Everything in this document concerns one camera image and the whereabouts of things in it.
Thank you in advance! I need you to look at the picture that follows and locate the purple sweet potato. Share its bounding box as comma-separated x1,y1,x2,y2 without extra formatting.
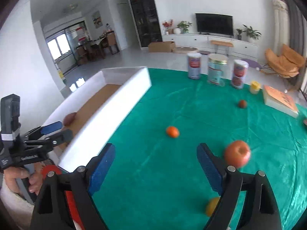
63,112,77,126

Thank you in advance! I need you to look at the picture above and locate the yellow-green citrus fruit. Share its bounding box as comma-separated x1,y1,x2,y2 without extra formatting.
205,197,220,217

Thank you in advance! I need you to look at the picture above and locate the red apple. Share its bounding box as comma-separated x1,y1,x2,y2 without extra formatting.
224,140,251,168

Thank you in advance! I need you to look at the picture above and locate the small brown round fruit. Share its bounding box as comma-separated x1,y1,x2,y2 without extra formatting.
238,100,248,108

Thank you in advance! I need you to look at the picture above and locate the large orange tangerine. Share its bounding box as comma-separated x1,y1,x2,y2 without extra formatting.
166,126,180,138

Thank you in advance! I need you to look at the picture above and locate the person left hand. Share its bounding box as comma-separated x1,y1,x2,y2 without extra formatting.
4,163,45,195

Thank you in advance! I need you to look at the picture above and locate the white cardboard box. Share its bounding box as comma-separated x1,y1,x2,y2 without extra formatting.
45,67,151,172

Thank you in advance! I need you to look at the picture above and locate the green tablecloth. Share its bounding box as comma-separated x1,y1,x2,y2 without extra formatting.
93,69,306,229

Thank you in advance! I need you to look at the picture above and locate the white-edged book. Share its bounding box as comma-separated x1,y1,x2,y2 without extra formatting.
262,85,299,118

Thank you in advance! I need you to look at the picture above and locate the yellow lidded small jar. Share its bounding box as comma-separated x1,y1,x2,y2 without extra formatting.
250,80,261,94

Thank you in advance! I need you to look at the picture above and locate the brown cardboard box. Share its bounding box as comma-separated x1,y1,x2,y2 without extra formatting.
148,41,176,53

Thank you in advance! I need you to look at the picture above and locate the right food tin can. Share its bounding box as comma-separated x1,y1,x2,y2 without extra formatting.
230,60,249,89

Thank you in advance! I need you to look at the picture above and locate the food tin can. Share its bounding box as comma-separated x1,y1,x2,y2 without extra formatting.
187,53,201,80
230,60,249,89

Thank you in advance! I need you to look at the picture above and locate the round floor mat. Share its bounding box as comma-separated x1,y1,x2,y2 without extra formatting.
172,47,199,54

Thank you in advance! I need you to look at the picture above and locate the orange lounge chair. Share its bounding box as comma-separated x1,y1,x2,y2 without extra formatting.
260,44,306,78

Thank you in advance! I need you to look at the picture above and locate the black glass cabinet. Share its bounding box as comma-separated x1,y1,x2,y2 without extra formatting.
129,0,162,48

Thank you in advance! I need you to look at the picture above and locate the clear plastic jar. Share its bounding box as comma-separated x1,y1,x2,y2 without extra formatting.
208,53,228,86

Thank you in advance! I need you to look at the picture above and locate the left food tin can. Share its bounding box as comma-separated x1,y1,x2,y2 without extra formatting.
187,53,201,80

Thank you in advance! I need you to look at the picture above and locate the red flower pot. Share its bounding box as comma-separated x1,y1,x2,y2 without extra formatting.
162,19,173,35

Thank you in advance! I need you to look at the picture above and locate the white tv cabinet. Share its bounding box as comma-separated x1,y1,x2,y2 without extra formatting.
162,34,258,61

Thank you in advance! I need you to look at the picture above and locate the green plant left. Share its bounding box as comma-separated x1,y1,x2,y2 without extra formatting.
177,21,192,34

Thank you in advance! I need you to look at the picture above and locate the green plant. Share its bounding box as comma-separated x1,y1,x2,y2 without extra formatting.
236,24,262,44
177,21,192,34

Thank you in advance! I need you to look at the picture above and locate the small wooden bench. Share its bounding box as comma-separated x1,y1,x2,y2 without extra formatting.
210,40,234,56

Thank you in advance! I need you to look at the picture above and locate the grey curtain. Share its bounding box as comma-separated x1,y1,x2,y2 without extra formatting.
284,0,306,56

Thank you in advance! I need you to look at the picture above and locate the green plant right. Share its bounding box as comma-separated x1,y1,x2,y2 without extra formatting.
236,24,262,44

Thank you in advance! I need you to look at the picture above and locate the black television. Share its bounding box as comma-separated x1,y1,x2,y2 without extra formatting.
195,13,234,36

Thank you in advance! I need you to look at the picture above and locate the wall painting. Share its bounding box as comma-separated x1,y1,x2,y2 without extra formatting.
92,10,103,29

